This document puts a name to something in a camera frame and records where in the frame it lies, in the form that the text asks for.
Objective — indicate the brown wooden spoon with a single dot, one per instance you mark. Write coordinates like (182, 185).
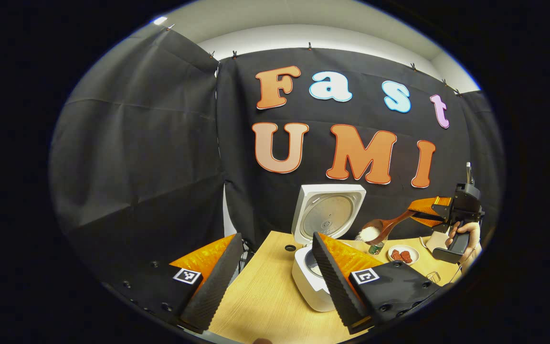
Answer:
(396, 221)

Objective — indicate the row of black cloth clips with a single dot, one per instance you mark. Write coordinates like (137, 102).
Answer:
(310, 46)

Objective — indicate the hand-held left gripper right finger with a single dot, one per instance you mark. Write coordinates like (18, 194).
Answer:
(337, 286)

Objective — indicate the black table grommet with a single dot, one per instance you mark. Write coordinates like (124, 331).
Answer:
(290, 247)

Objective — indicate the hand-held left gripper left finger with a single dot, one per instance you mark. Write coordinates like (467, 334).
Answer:
(213, 291)

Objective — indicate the white rice cooker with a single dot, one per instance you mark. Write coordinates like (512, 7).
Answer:
(327, 215)

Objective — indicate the white round plate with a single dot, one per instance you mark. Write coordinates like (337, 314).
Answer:
(413, 255)

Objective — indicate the ceiling light panel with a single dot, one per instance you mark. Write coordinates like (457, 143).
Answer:
(160, 20)

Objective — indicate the red meat piece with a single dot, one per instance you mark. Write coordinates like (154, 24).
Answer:
(396, 254)
(407, 257)

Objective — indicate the white rice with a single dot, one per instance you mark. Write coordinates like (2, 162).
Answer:
(369, 234)

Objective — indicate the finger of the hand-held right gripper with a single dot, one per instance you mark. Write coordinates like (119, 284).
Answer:
(432, 204)
(430, 221)

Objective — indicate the small clear container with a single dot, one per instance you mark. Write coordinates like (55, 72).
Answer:
(433, 277)

